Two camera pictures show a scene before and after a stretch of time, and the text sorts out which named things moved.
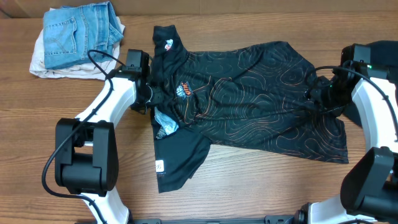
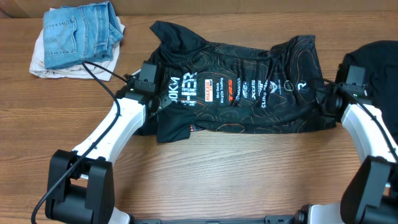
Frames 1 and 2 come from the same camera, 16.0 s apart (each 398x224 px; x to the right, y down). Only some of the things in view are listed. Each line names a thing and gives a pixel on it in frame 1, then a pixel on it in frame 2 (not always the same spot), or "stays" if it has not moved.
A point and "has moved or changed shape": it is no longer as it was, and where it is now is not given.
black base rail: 282,219 stays
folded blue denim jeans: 70,32 stays
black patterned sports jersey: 256,98 has moved or changed shape
